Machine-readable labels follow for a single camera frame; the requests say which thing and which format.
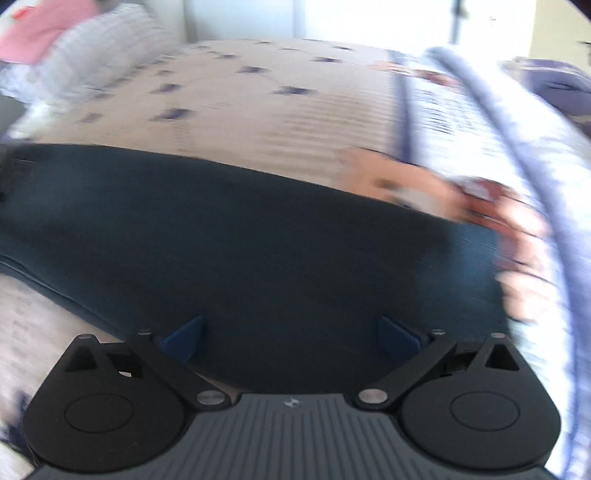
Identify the purple plaid fleece blanket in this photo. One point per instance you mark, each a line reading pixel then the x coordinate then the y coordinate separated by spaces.
pixel 572 194

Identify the dark blue jeans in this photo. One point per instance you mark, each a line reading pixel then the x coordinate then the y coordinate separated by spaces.
pixel 231 254

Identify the purple checked pillow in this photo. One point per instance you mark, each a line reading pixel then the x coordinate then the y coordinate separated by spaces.
pixel 106 50

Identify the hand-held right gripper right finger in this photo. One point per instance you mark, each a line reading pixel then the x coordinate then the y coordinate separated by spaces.
pixel 397 341

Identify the purple patterned cushion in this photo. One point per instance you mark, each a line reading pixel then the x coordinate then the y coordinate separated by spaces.
pixel 558 83

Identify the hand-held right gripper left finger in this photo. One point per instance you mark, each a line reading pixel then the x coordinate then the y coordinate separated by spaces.
pixel 184 339

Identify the printed bear blanket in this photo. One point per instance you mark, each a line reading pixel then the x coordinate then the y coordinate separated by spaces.
pixel 277 101

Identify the pink pillow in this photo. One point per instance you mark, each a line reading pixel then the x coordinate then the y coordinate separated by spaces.
pixel 41 27

